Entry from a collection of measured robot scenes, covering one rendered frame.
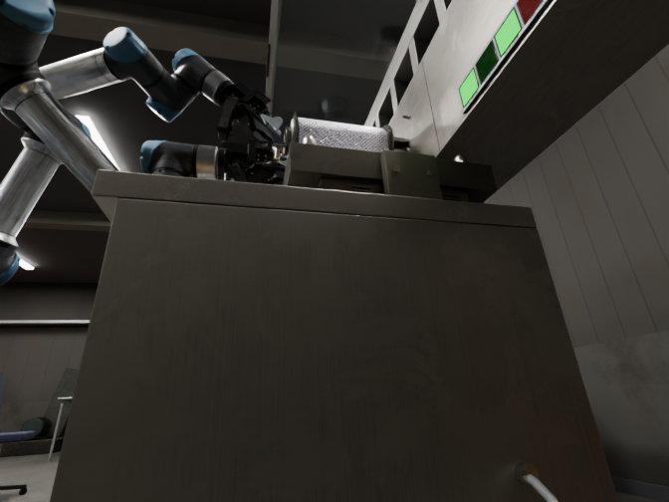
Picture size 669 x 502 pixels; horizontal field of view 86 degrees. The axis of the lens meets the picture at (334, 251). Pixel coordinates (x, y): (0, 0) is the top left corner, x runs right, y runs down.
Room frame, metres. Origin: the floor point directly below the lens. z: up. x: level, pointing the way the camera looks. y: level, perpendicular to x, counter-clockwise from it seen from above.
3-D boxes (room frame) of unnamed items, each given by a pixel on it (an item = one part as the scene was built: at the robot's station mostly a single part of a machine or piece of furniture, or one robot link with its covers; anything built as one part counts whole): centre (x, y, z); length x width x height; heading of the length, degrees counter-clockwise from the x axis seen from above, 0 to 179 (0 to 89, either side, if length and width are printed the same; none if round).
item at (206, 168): (0.65, 0.27, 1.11); 0.08 x 0.05 x 0.08; 14
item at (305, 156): (0.62, -0.11, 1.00); 0.40 x 0.16 x 0.06; 104
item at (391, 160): (0.54, -0.14, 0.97); 0.10 x 0.03 x 0.11; 104
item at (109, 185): (1.68, 0.29, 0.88); 2.52 x 0.66 x 0.04; 14
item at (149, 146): (0.63, 0.34, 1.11); 0.11 x 0.08 x 0.09; 104
